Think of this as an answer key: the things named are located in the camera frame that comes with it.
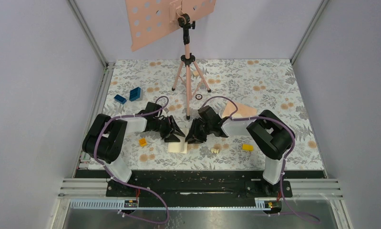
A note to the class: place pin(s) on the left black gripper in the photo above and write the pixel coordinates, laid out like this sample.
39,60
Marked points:
171,137

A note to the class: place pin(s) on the small blue toy brick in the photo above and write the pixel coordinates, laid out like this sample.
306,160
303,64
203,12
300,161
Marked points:
118,98

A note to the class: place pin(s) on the orange square toy brick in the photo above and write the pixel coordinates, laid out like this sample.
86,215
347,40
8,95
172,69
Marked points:
142,142

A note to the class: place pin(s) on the large blue toy brick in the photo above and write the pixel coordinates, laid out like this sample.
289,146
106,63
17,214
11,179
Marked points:
136,94

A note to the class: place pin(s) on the floral patterned table mat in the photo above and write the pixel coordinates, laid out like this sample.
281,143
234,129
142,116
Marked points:
261,84

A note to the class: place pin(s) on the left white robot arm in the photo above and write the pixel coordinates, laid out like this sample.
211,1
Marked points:
105,138

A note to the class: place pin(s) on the tan paper envelope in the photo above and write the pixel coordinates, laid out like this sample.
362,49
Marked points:
242,112

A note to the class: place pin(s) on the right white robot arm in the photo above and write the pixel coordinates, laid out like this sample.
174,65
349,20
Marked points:
270,134

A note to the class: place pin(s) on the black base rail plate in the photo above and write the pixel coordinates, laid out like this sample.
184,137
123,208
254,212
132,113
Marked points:
195,188

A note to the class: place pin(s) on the cream chess knight piece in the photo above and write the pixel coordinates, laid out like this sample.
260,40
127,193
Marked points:
215,150

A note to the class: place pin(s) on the beige lined letter paper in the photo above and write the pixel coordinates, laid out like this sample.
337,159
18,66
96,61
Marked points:
179,147

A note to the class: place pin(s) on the yellow toy brick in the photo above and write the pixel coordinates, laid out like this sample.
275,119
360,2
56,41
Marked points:
247,147

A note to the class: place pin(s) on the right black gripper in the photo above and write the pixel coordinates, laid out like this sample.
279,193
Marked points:
194,135

